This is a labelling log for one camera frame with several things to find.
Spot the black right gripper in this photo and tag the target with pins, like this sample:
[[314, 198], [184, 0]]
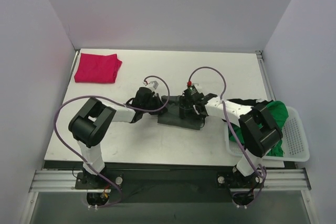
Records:
[[185, 108]]

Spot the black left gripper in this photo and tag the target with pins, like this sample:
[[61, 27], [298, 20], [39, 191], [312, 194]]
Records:
[[157, 103]]

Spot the grey t shirt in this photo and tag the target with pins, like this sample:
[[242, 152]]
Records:
[[171, 117]]

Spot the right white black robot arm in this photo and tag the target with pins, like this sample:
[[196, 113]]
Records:
[[254, 128]]

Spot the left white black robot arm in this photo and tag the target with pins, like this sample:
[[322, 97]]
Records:
[[92, 121]]

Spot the folded red t shirt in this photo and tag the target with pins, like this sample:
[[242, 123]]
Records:
[[97, 69]]

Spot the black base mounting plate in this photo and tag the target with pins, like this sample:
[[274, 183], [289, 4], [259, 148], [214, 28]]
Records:
[[144, 183]]

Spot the green t shirt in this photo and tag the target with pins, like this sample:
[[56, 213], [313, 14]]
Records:
[[280, 113]]

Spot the white perforated plastic basket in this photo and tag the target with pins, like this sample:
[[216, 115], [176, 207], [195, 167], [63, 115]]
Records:
[[294, 141]]

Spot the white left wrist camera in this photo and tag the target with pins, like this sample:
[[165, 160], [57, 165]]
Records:
[[152, 85]]

